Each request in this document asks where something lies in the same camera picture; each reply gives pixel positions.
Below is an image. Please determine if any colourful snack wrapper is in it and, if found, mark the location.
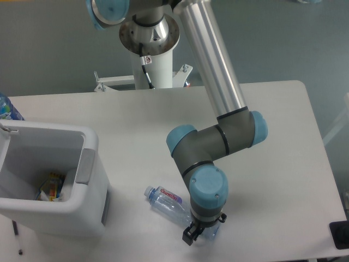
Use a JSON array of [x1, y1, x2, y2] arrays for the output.
[[34, 172, 65, 201]]

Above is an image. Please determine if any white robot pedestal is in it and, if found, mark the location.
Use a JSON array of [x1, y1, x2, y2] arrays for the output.
[[94, 14, 193, 92]]

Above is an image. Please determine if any white trash can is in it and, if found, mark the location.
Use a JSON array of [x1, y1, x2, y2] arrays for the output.
[[1, 120, 110, 237]]

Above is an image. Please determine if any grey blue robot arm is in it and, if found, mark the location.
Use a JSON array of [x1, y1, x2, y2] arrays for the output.
[[86, 1, 268, 245]]

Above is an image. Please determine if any blue labelled bottle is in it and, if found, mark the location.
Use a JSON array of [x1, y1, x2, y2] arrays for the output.
[[1, 93, 25, 121]]

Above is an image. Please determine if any clear plastic bag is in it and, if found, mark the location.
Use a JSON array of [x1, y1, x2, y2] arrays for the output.
[[51, 168, 78, 203]]

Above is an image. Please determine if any black pen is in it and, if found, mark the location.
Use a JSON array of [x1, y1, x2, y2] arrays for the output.
[[12, 221, 23, 255]]

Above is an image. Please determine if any clear plastic water bottle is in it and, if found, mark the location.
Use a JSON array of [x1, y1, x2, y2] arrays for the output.
[[143, 185, 220, 241]]

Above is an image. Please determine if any black device at edge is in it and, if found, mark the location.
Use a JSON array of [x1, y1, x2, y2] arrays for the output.
[[329, 221, 348, 250]]

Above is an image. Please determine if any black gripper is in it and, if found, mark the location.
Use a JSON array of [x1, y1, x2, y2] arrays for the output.
[[182, 212, 227, 246]]

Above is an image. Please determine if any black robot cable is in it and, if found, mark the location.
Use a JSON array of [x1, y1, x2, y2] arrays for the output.
[[137, 42, 155, 90]]

